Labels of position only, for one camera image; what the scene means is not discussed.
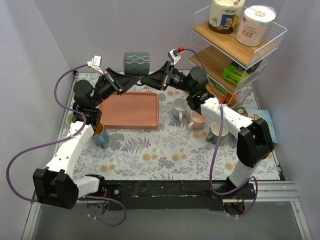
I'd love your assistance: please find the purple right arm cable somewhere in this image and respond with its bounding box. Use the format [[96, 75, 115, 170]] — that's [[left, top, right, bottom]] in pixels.
[[183, 48, 259, 218]]

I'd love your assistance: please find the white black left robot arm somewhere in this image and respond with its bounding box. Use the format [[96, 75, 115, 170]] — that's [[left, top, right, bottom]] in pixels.
[[32, 68, 140, 209]]

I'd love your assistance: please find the blue butterfly mug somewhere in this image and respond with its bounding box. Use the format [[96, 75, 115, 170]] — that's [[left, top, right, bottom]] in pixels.
[[91, 123, 109, 149]]

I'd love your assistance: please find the terracotta pink tray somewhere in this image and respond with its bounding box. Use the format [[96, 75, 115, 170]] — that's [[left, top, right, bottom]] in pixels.
[[99, 91, 160, 131]]

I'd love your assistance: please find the pink mug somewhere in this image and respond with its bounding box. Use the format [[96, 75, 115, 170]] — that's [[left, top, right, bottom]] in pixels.
[[187, 110, 208, 130]]

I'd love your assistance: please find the orange sponge pack right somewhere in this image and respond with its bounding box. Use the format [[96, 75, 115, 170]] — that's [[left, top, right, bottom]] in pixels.
[[206, 81, 239, 106]]

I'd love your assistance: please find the blue white gradient mug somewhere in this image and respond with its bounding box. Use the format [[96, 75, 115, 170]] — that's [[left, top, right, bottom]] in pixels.
[[172, 97, 189, 122]]

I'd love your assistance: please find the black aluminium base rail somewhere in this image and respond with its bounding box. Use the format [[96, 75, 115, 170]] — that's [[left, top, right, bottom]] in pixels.
[[31, 179, 301, 212]]

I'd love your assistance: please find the blue brown chips bag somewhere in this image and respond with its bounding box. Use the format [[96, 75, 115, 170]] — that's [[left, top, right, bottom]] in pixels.
[[234, 107, 278, 144]]

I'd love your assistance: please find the green tissue box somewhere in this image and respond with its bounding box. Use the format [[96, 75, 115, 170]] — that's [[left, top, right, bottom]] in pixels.
[[222, 61, 262, 86]]

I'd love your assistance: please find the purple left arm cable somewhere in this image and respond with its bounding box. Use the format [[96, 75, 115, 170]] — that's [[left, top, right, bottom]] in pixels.
[[5, 63, 127, 227]]

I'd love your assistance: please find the floral tablecloth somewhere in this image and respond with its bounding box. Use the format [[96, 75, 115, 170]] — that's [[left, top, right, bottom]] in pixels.
[[49, 71, 282, 181]]

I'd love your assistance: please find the brown cartoon tissue roll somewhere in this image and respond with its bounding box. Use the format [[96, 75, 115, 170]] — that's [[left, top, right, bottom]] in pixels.
[[208, 0, 245, 34]]

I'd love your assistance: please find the dark grey mug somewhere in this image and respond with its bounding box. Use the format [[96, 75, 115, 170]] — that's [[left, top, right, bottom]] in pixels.
[[205, 122, 229, 144]]

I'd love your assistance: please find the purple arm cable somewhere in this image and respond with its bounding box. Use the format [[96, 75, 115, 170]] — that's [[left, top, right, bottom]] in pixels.
[[5, 63, 127, 227], [183, 48, 259, 218]]

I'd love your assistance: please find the pink toilet paper roll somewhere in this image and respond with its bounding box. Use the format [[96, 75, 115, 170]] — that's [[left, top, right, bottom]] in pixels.
[[235, 5, 277, 47]]

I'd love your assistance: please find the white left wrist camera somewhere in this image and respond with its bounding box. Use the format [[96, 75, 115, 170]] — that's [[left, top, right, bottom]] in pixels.
[[87, 55, 105, 76]]

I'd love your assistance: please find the dark green mug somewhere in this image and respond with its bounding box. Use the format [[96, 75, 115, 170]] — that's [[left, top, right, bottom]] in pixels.
[[123, 52, 150, 77]]

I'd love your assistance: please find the green ceramic mug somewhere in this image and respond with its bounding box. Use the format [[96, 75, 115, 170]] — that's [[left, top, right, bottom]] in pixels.
[[65, 112, 74, 126]]

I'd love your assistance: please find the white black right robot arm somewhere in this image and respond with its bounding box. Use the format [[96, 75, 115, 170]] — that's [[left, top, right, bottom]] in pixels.
[[140, 62, 274, 199]]

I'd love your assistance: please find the white wire shelf rack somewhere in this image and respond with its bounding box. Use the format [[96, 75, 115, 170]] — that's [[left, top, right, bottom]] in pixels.
[[185, 6, 287, 108]]

